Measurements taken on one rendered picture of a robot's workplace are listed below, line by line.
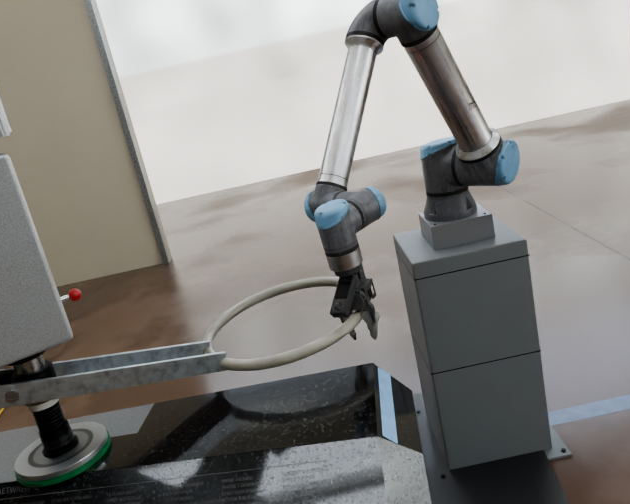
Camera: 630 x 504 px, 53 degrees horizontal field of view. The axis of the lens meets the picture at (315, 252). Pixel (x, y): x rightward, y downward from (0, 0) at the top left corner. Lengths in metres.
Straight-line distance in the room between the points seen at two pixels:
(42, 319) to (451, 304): 1.35
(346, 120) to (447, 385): 1.06
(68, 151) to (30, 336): 5.00
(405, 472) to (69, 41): 5.45
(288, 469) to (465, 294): 1.07
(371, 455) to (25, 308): 0.78
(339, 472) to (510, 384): 1.18
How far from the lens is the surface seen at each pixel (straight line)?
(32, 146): 6.50
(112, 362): 1.69
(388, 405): 1.52
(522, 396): 2.47
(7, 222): 1.42
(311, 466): 1.40
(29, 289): 1.44
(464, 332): 2.29
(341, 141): 1.78
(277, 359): 1.58
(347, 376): 1.62
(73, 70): 6.31
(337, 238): 1.57
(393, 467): 1.39
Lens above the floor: 1.56
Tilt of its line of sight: 17 degrees down
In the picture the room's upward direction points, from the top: 13 degrees counter-clockwise
